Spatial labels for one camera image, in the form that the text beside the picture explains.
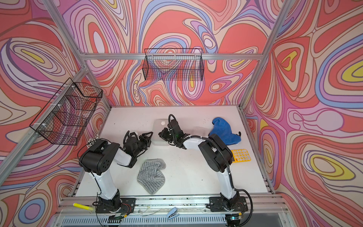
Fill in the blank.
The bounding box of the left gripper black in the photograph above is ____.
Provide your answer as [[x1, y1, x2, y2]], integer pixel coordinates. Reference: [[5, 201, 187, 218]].
[[132, 132, 153, 159]]

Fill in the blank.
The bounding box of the large clear lunch box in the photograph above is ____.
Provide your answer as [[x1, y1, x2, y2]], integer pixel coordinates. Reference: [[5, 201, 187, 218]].
[[151, 118, 174, 147]]

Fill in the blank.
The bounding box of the blue microfiber cloth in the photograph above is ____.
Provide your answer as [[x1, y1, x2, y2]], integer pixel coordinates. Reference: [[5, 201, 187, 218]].
[[209, 117, 242, 145]]

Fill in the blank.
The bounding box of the small clear box base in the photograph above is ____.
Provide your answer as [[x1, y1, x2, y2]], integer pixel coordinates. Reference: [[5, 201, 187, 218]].
[[191, 127, 210, 137]]

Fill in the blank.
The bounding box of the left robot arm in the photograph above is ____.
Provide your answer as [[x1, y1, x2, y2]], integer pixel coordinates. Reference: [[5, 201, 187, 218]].
[[78, 131, 153, 202]]

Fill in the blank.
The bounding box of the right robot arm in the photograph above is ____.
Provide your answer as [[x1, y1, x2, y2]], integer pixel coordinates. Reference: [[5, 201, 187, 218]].
[[158, 119, 237, 201]]

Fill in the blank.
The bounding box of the grey striped cloth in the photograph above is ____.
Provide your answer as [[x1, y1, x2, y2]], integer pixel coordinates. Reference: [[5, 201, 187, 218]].
[[137, 159, 166, 195]]

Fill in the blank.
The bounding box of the cup of pens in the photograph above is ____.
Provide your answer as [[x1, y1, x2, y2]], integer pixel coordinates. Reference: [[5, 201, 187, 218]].
[[86, 137, 99, 148]]

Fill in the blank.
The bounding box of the yellow perforated tray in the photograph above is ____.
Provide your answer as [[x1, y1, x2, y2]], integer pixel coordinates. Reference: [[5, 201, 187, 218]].
[[231, 149, 251, 163]]

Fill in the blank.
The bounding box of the blue binder clip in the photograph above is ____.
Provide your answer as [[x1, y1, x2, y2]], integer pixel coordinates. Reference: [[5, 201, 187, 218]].
[[167, 207, 179, 219]]

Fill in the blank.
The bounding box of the yellow highlighter marker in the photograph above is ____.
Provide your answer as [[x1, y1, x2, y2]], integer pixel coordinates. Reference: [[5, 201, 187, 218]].
[[73, 203, 94, 211]]

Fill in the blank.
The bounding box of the back wall wire basket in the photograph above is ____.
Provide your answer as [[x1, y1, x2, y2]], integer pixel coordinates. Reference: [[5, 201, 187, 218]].
[[142, 48, 204, 81]]

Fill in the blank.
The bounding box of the wall wire basket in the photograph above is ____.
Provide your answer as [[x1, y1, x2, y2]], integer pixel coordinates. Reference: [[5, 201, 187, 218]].
[[142, 48, 204, 81], [29, 79, 103, 146]]

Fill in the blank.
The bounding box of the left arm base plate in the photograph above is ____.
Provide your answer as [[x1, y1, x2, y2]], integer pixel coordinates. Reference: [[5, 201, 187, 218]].
[[93, 197, 136, 214]]

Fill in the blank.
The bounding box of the left wall wire basket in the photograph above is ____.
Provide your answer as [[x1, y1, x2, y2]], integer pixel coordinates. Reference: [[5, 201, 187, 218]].
[[29, 79, 103, 146]]

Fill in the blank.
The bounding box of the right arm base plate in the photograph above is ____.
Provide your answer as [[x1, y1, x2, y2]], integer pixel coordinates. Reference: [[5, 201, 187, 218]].
[[206, 196, 249, 213]]

